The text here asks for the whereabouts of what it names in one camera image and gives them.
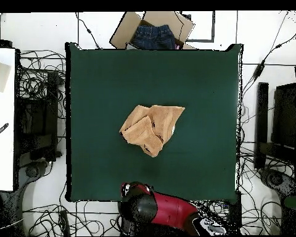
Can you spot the dark green table cloth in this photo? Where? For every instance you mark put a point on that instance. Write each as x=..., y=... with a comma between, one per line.
x=113, y=86

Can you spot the tan terry towel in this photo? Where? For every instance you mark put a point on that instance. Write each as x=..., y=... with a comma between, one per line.
x=143, y=130

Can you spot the black power strip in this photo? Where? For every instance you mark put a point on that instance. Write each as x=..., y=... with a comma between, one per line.
x=64, y=222

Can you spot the black rectangular post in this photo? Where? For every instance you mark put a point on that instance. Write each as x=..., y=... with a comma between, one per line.
x=262, y=118

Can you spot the black flat panel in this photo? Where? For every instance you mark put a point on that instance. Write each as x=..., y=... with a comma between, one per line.
x=285, y=116

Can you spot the open cardboard box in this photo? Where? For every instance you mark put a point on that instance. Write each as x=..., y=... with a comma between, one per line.
x=124, y=32

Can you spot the black power adapter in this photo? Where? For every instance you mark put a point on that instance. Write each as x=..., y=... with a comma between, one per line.
x=259, y=69

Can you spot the blue denim jeans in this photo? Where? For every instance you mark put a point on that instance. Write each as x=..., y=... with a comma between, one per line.
x=153, y=37

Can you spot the black equipment cart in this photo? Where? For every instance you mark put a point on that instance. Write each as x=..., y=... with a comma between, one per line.
x=37, y=128

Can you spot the white desk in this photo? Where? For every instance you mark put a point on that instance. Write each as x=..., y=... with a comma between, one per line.
x=2, y=148

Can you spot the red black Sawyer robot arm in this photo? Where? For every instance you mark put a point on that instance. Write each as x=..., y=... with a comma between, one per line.
x=172, y=212

